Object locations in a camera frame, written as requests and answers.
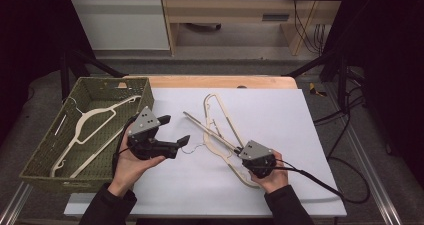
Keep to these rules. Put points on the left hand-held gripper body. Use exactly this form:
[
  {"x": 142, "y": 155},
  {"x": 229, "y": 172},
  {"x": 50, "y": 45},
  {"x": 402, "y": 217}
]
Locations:
[{"x": 143, "y": 125}]

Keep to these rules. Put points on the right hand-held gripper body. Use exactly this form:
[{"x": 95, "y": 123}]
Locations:
[{"x": 258, "y": 155}]

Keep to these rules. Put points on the beige clothes hanger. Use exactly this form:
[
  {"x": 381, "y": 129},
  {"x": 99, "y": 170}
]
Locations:
[
  {"x": 207, "y": 143},
  {"x": 87, "y": 115},
  {"x": 208, "y": 130}
]

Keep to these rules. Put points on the green woven basket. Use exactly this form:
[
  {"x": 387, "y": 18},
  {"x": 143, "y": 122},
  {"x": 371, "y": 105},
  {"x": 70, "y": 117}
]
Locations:
[{"x": 100, "y": 91}]

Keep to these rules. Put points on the person's right hand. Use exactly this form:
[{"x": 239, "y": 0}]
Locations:
[{"x": 278, "y": 180}]

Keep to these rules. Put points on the person's left hand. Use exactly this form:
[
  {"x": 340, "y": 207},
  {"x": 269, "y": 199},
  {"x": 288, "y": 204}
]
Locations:
[{"x": 128, "y": 170}]

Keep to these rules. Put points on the black metal stand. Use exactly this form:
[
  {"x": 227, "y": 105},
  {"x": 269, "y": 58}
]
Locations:
[
  {"x": 96, "y": 65},
  {"x": 320, "y": 63}
]

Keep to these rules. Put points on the yellow and black tool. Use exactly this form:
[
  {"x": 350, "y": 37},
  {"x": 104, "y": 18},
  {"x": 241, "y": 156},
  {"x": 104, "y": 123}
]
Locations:
[{"x": 315, "y": 91}]

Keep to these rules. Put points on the white cabinet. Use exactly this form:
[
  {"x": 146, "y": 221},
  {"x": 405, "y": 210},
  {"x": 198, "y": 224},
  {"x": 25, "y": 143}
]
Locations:
[{"x": 120, "y": 21}]

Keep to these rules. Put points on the light wooden desk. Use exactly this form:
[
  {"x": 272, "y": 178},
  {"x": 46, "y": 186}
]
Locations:
[{"x": 226, "y": 13}]

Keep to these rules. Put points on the black curtain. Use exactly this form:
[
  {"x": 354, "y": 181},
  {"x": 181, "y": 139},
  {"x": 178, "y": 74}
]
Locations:
[
  {"x": 30, "y": 35},
  {"x": 383, "y": 35}
]

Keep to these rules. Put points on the aluminium rail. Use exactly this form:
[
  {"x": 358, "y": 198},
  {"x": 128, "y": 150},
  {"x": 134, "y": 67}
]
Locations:
[
  {"x": 370, "y": 171},
  {"x": 11, "y": 205}
]

